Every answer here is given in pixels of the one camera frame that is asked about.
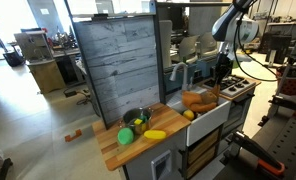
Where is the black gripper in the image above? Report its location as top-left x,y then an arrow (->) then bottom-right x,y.
215,53 -> 235,88

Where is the brown potato plush toy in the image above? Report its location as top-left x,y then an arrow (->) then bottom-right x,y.
200,89 -> 220,105

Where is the black toy stove top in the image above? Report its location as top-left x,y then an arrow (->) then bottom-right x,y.
202,74 -> 252,98

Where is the grey toy oven door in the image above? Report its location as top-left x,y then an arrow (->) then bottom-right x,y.
221,87 -> 257,138

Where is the orange plush toy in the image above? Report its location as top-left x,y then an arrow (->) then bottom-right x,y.
181,84 -> 221,113

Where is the grey toy faucet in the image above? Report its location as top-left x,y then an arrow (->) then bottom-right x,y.
169,62 -> 190,92

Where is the white toy sink basin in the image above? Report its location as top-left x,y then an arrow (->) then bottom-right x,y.
167,87 -> 232,147

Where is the yellow lemon plush toy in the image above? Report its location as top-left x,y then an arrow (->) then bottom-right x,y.
182,109 -> 196,122

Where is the long yellow plush toy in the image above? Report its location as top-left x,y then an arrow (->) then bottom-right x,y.
143,129 -> 168,140

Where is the small steel pot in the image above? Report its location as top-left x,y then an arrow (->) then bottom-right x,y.
118,107 -> 155,136

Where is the round green plush toy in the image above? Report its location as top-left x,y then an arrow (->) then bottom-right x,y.
117,127 -> 136,146

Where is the grey toy kitchen cabinet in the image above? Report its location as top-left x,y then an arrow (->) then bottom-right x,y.
121,128 -> 222,180

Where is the green bin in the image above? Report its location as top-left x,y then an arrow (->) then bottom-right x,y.
232,54 -> 242,70

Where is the large blue planter box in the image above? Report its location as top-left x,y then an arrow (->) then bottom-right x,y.
196,54 -> 222,79

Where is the wooden stove counter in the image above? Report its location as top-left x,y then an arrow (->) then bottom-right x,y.
201,74 -> 262,102

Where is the white plastic chair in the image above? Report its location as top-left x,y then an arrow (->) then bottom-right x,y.
197,31 -> 219,58
179,34 -> 201,63

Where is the wooden counter top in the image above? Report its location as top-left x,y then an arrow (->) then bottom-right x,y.
91,102 -> 192,172

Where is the wooden slat cabinet front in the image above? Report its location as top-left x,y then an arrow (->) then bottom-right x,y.
186,128 -> 221,179

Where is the black perforated table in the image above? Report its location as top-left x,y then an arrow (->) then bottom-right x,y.
214,113 -> 296,180

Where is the grey wood-print backboard panel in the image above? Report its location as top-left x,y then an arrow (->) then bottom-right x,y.
72,14 -> 166,129

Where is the white ice dispenser panel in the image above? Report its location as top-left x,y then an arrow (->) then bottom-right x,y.
150,149 -> 173,180

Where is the black power strip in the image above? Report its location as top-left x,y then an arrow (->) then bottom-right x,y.
63,89 -> 78,98

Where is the beige cabinet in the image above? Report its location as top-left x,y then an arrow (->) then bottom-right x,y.
14,31 -> 66,94

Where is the black bag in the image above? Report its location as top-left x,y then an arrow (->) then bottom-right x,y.
2,51 -> 26,68

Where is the orange-handled black clamp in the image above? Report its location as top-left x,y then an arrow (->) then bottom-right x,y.
232,130 -> 286,178

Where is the orange bracket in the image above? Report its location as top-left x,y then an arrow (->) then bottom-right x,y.
64,128 -> 83,143

